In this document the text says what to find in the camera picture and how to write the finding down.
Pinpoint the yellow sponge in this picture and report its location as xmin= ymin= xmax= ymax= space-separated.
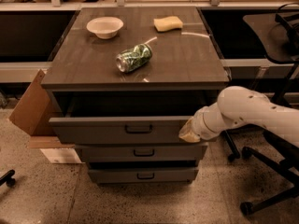
xmin=153 ymin=16 xmax=183 ymax=32

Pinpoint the grey top drawer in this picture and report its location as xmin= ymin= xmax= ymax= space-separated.
xmin=50 ymin=116 xmax=189 ymax=145

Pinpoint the grey middle drawer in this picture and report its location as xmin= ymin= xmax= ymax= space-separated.
xmin=75 ymin=143 xmax=207 ymax=162

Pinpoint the grey drawer cabinet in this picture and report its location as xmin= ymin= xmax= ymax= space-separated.
xmin=42 ymin=7 xmax=229 ymax=171

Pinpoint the grey bottom drawer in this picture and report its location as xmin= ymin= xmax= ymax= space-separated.
xmin=88 ymin=167 xmax=198 ymax=184

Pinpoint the white bowl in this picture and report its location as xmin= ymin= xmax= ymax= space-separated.
xmin=86 ymin=17 xmax=123 ymax=39

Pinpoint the green soda can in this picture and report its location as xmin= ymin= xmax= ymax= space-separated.
xmin=116 ymin=44 xmax=152 ymax=73

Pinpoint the grey drawer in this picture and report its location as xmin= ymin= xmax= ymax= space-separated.
xmin=88 ymin=167 xmax=198 ymax=184
xmin=75 ymin=143 xmax=207 ymax=162
xmin=50 ymin=116 xmax=189 ymax=145

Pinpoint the black office chair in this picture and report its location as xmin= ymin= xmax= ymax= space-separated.
xmin=218 ymin=2 xmax=299 ymax=217

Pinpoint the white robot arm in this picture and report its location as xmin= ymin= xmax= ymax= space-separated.
xmin=178 ymin=86 xmax=299 ymax=147

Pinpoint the black chair caster left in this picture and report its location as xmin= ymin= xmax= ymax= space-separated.
xmin=0 ymin=170 xmax=16 ymax=187

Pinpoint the white box on floor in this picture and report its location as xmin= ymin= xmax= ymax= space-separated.
xmin=40 ymin=148 xmax=81 ymax=164

